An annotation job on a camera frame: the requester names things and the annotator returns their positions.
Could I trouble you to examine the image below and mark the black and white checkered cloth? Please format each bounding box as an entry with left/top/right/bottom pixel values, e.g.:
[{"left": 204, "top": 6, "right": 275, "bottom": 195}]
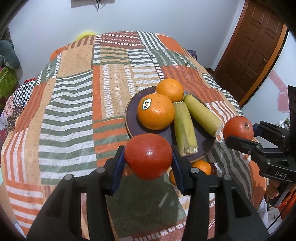
[{"left": 13, "top": 80, "right": 36, "bottom": 105}]

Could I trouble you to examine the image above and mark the large red tomato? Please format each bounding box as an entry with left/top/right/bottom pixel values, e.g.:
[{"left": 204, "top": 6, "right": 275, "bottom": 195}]
[{"left": 223, "top": 116, "right": 254, "bottom": 142}]

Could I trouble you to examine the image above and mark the floral quilt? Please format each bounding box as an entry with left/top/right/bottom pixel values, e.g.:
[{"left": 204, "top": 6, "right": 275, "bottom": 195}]
[{"left": 0, "top": 97, "right": 28, "bottom": 139}]

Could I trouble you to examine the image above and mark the small red tomato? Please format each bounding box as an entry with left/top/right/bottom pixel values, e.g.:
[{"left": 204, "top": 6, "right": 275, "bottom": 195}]
[{"left": 124, "top": 133, "right": 173, "bottom": 181}]

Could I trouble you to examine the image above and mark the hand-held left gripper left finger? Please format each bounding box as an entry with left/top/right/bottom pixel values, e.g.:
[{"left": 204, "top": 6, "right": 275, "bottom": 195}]
[{"left": 26, "top": 146, "right": 126, "bottom": 241}]

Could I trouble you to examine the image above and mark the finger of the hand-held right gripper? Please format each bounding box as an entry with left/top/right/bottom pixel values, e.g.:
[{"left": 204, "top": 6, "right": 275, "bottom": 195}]
[
  {"left": 225, "top": 136, "right": 263, "bottom": 163},
  {"left": 252, "top": 121, "right": 290, "bottom": 151}
]

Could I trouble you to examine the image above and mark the large orange with sticker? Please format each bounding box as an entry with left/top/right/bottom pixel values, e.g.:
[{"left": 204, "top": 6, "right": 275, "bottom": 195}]
[{"left": 137, "top": 93, "right": 175, "bottom": 131}]

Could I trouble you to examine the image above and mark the brown wooden door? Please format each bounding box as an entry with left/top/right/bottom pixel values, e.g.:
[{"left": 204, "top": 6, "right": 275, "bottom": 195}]
[{"left": 214, "top": 0, "right": 288, "bottom": 108}]

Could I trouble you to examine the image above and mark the striped patchwork blanket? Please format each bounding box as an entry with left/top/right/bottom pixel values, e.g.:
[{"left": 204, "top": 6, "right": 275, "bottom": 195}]
[{"left": 1, "top": 31, "right": 269, "bottom": 241}]

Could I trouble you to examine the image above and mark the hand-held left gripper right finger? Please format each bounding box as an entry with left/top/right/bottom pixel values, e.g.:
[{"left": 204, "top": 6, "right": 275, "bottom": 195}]
[{"left": 171, "top": 146, "right": 270, "bottom": 241}]

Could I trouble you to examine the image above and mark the purple plate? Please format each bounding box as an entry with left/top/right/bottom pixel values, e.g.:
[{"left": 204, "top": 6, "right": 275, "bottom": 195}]
[{"left": 124, "top": 86, "right": 216, "bottom": 163}]

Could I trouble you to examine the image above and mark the person's right hand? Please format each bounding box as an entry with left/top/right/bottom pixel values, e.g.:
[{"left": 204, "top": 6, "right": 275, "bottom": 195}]
[{"left": 265, "top": 179, "right": 281, "bottom": 202}]

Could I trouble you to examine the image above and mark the plain orange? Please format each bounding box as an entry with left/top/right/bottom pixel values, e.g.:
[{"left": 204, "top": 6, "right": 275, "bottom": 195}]
[{"left": 155, "top": 78, "right": 185, "bottom": 103}]

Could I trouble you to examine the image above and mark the yellow-green sugarcane piece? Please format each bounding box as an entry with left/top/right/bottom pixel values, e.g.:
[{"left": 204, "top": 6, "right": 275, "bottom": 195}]
[
  {"left": 173, "top": 101, "right": 199, "bottom": 157},
  {"left": 183, "top": 93, "right": 223, "bottom": 137}
]

